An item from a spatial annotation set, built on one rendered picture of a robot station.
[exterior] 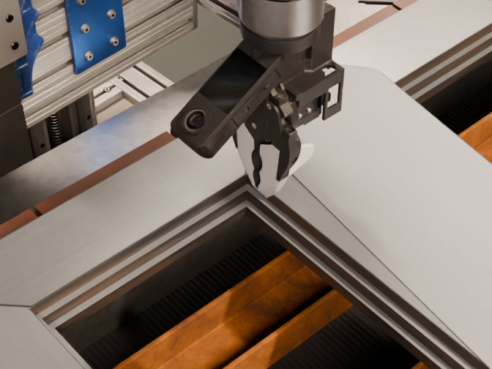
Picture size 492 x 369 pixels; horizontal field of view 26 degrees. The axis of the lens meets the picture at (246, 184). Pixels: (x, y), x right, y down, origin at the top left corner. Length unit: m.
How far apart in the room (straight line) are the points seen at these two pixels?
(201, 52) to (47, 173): 1.31
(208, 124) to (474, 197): 0.31
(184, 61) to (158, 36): 1.07
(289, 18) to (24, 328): 0.36
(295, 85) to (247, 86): 0.06
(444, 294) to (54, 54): 0.64
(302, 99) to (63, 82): 0.53
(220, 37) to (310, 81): 1.70
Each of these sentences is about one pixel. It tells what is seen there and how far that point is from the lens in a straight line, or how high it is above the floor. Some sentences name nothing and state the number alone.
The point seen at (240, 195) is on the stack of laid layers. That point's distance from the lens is 1.09.
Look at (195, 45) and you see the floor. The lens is 2.65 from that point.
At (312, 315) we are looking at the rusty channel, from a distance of 1.16.
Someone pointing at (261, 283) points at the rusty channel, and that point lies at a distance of 1.19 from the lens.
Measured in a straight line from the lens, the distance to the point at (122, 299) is 1.33.
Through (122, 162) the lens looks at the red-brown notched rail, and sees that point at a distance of 1.16.
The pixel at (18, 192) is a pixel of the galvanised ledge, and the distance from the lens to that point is 1.35.
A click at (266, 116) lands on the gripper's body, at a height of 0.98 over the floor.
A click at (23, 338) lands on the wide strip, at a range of 0.98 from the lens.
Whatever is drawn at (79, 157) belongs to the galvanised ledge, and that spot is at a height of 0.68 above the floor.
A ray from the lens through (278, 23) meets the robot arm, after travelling 0.91.
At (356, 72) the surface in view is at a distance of 1.22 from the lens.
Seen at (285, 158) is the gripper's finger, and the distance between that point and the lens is 0.99.
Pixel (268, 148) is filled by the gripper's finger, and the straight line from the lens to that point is 1.01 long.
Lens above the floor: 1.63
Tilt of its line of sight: 45 degrees down
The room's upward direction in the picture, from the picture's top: straight up
